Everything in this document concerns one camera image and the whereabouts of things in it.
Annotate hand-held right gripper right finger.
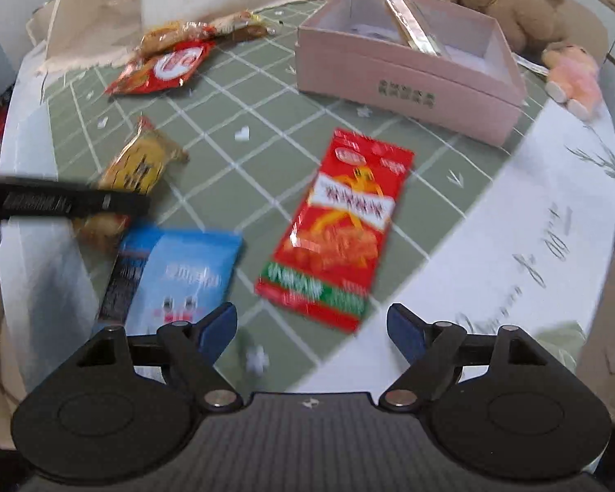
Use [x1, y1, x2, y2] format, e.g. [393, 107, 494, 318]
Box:
[379, 303, 549, 413]

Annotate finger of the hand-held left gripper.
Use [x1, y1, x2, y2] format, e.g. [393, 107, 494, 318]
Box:
[0, 177, 151, 221]

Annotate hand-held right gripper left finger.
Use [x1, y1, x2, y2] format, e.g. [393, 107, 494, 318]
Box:
[77, 302, 243, 413]

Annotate blue snack packet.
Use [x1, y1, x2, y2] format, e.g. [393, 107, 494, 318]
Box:
[97, 225, 244, 340]

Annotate large red snack packet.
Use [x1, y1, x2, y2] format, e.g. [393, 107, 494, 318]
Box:
[255, 128, 415, 334]

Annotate red packet with white oval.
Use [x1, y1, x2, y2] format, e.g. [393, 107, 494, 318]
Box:
[105, 38, 216, 97]

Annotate orange bread packet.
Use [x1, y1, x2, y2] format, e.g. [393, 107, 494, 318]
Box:
[138, 20, 216, 57]

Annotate pink cardboard box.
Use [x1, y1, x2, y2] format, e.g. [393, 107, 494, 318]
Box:
[294, 0, 528, 147]

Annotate clear biscuit stick packet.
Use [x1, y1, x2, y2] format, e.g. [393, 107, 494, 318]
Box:
[374, 0, 444, 57]

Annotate green checked tablecloth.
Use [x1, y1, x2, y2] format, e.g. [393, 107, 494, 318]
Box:
[43, 0, 559, 390]

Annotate pale yellow snack packet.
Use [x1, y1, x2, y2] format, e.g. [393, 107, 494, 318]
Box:
[210, 9, 270, 34]

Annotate brown snack packet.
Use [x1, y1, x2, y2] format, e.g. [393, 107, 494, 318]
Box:
[225, 23, 278, 44]

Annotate pink plush toy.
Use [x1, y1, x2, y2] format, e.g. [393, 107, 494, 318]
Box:
[540, 41, 603, 121]

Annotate brown plush toy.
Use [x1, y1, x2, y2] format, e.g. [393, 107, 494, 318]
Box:
[443, 0, 595, 55]

